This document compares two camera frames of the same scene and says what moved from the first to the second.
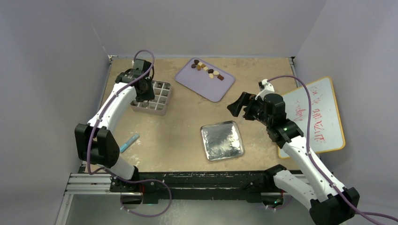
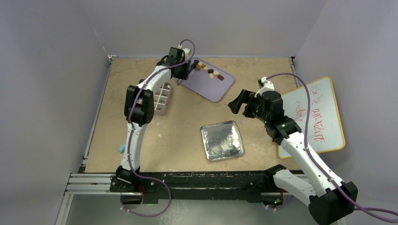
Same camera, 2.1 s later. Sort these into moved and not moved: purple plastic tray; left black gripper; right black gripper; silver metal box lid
Moved: left black gripper
Not moved: right black gripper; silver metal box lid; purple plastic tray
